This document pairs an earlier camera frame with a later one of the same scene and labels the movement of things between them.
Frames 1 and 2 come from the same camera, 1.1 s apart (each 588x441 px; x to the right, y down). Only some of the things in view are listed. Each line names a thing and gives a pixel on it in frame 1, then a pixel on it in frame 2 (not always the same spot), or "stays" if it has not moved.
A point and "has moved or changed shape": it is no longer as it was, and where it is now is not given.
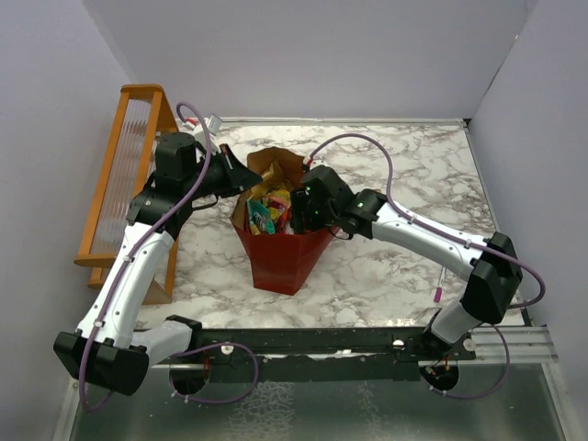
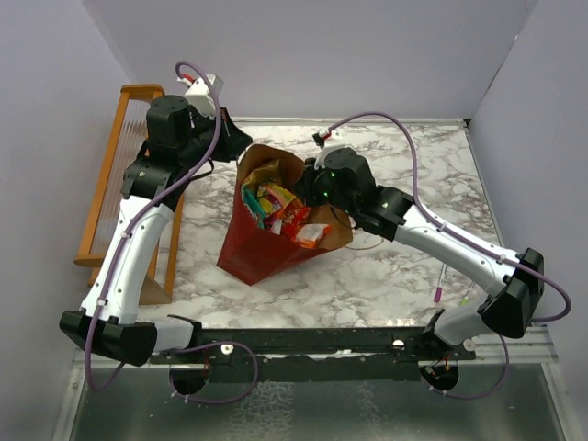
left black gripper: [239, 175] to [233, 139]
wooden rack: [145, 118] stays
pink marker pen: [439, 289] stays
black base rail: [312, 354] stays
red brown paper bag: [280, 262] has moved or changed shape
